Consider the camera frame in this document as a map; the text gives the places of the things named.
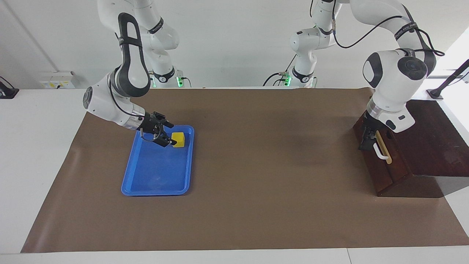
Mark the dark wooden drawer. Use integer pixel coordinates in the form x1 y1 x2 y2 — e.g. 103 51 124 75
353 110 413 192

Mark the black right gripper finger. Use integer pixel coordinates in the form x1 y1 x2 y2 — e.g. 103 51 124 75
154 134 173 148
153 112 174 129

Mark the black camera stand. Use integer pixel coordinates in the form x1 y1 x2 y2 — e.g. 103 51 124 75
427 59 469 100

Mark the black clamp mount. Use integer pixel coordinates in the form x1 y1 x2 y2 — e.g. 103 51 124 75
0 76 19 99

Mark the white drawer handle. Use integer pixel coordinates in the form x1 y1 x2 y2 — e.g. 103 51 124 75
373 142 389 161

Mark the dark brown wooden cabinet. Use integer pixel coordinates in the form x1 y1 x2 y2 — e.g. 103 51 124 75
353 98 469 198

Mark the brown table mat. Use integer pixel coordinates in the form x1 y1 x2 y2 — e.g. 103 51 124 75
21 87 469 253

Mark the blue plastic tray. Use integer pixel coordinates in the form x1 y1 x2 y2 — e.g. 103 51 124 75
121 125 195 197

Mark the white wall power socket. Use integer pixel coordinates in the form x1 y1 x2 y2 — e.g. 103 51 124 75
40 71 76 89

